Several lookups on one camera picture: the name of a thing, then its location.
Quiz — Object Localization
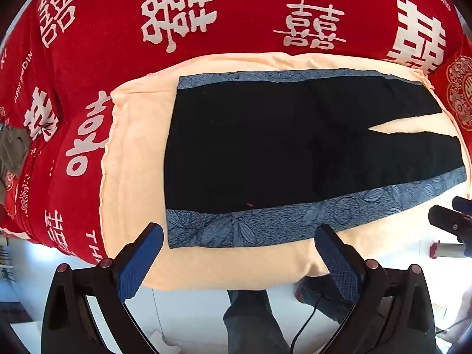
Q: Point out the person's legs in jeans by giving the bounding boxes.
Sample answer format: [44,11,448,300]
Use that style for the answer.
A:
[223,275,353,354]

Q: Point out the black cable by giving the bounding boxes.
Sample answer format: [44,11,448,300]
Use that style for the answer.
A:
[288,294,326,354]

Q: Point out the red embroidered cushion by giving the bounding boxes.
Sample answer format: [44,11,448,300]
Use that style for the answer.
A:
[428,35,472,150]

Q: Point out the black pants with blue trim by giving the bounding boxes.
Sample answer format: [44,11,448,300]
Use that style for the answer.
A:
[164,69,466,248]

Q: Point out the red wedding sofa cover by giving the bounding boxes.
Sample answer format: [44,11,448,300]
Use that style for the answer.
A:
[1,0,468,263]

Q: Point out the peach towel mat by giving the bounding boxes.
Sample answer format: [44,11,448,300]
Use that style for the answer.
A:
[100,52,472,291]

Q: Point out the white red-capped tube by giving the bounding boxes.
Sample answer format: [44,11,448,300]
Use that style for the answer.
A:
[429,241,466,259]

